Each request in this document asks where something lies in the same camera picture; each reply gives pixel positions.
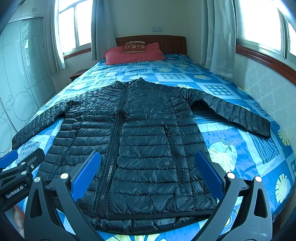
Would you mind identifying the black quilted down jacket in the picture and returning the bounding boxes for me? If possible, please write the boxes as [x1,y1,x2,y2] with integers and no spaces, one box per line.
[12,78,271,235]

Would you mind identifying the person's left hand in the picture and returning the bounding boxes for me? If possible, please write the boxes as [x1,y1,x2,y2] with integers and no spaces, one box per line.
[13,205,25,238]

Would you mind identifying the white sliding wardrobe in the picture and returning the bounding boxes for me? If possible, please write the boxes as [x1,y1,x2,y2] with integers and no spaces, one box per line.
[1,1,55,156]

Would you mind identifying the wooden nightstand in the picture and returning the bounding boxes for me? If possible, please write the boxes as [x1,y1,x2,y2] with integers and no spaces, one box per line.
[69,69,88,82]

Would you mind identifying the left window curtain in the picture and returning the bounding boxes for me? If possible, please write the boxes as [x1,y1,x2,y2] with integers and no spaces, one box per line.
[44,0,66,74]

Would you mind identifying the red pillow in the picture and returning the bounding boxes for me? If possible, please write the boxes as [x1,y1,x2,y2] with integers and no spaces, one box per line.
[104,43,166,65]

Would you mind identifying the left window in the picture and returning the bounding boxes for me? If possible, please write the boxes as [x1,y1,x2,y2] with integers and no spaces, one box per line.
[56,1,93,56]

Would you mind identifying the window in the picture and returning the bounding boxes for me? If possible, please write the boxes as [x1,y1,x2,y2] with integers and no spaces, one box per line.
[235,1,295,64]
[56,1,93,56]

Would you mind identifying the small brown embroidered cushion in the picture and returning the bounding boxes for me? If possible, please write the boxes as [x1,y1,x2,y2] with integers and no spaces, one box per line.
[121,41,146,54]

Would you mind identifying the centre grey curtain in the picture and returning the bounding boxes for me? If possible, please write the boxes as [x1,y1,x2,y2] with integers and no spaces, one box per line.
[91,0,116,61]

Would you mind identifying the grey curtain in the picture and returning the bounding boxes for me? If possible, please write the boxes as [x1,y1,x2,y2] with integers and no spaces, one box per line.
[201,0,236,79]
[91,0,116,61]

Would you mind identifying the dark wooden headboard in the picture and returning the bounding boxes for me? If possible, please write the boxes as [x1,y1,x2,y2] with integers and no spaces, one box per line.
[115,35,187,55]

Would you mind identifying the right window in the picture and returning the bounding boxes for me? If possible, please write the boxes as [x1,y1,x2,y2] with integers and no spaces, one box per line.
[235,1,295,64]

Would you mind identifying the right grey curtain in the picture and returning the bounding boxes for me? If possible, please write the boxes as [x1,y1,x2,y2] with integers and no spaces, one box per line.
[201,0,236,79]

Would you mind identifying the wall socket plate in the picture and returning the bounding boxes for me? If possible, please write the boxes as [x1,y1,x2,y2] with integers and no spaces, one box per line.
[152,27,163,32]

